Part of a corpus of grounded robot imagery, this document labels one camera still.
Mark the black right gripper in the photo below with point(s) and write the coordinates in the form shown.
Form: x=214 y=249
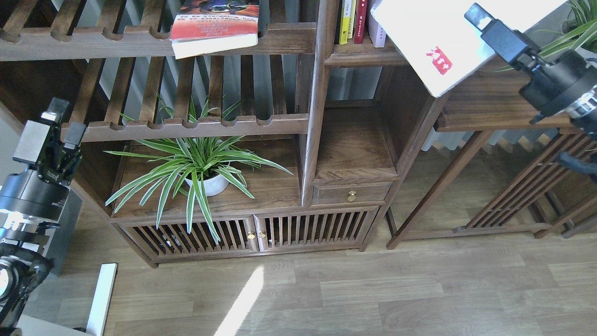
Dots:
x=568 y=85

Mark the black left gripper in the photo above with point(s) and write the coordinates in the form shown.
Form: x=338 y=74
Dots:
x=41 y=190

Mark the large white book red stamp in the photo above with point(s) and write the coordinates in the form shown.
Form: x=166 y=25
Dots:
x=435 y=38

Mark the pale lilac white book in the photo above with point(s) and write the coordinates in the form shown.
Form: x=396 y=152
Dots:
x=377 y=34

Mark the red orange cover book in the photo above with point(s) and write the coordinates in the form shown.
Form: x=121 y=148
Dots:
x=207 y=26

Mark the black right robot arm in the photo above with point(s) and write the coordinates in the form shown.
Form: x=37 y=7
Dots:
x=566 y=85

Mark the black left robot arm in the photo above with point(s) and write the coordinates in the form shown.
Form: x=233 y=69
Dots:
x=22 y=270

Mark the potted plant white pot right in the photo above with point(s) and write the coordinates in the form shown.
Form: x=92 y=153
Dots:
x=578 y=28

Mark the dark red upright book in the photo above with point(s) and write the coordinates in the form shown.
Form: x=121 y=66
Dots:
x=360 y=20

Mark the cream thin upright book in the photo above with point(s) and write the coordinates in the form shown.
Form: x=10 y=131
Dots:
x=350 y=31

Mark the yellow upright book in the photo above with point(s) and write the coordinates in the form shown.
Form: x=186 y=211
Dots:
x=345 y=14

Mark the spider plant white pot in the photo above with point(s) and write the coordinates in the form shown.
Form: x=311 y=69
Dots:
x=185 y=166

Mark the dark wooden bookshelf cabinet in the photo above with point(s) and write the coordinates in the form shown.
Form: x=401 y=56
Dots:
x=360 y=114

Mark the wooden side table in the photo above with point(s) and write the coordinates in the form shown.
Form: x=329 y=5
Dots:
x=486 y=102

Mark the left slatted cabinet door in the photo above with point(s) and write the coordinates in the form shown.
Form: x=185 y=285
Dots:
x=171 y=241

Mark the slatted cabinet door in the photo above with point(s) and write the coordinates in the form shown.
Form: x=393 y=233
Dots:
x=314 y=230
x=171 y=241

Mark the small drawer brass knob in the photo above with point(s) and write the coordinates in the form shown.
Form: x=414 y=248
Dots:
x=371 y=193

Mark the white table leg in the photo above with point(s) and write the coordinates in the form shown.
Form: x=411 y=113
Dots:
x=101 y=301

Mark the right slatted cabinet door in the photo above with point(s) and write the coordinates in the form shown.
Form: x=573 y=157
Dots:
x=314 y=230

